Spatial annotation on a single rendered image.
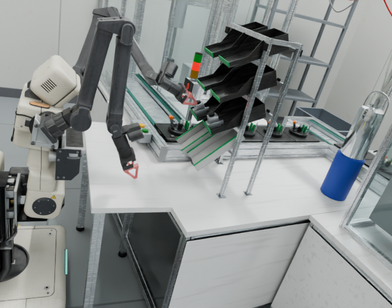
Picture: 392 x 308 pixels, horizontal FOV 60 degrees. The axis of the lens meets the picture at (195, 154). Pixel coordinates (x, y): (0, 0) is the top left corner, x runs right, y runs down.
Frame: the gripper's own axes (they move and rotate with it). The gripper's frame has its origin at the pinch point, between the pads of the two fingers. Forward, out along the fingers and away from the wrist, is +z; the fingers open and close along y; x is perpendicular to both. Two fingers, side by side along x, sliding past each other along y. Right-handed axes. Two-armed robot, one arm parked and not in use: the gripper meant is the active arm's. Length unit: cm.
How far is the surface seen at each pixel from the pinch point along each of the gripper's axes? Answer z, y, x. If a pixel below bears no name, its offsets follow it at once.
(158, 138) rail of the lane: 4.8, 17.8, 31.8
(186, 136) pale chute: 12.7, 5.5, 19.4
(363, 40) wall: 318, 284, -179
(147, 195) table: -2, -24, 47
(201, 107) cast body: 5.6, -2.2, 0.6
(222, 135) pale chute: 21.0, -9.8, 5.6
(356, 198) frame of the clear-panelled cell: 79, -51, -10
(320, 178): 106, -3, -2
